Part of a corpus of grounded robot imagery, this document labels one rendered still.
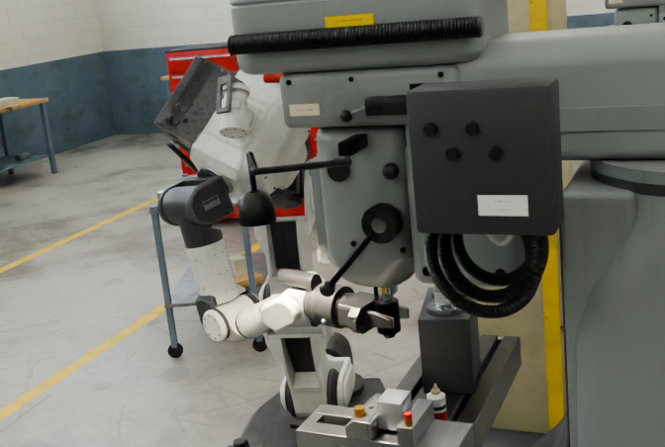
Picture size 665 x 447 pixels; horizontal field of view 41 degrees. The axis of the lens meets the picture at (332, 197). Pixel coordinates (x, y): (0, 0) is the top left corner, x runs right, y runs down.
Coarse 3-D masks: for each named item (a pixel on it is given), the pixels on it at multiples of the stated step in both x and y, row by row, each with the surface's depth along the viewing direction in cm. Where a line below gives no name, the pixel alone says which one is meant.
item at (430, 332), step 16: (432, 288) 222; (432, 304) 212; (432, 320) 206; (448, 320) 205; (464, 320) 204; (432, 336) 207; (448, 336) 206; (464, 336) 205; (432, 352) 208; (448, 352) 207; (464, 352) 206; (432, 368) 209; (448, 368) 208; (464, 368) 207; (432, 384) 210; (448, 384) 209; (464, 384) 208
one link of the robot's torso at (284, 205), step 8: (296, 176) 236; (296, 184) 235; (288, 192) 236; (296, 192) 236; (272, 200) 243; (280, 200) 242; (288, 200) 242; (296, 200) 243; (280, 208) 249; (288, 208) 249
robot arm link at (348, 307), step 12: (336, 288) 183; (348, 288) 185; (324, 300) 182; (336, 300) 182; (348, 300) 181; (360, 300) 181; (372, 300) 179; (324, 312) 182; (336, 312) 182; (348, 312) 178; (360, 312) 176; (324, 324) 185; (336, 324) 183; (348, 324) 176; (360, 324) 177
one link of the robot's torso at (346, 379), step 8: (336, 360) 279; (344, 360) 278; (336, 368) 279; (344, 368) 273; (352, 368) 279; (344, 376) 271; (352, 376) 278; (344, 384) 267; (352, 384) 278; (280, 392) 270; (344, 392) 266; (344, 400) 266
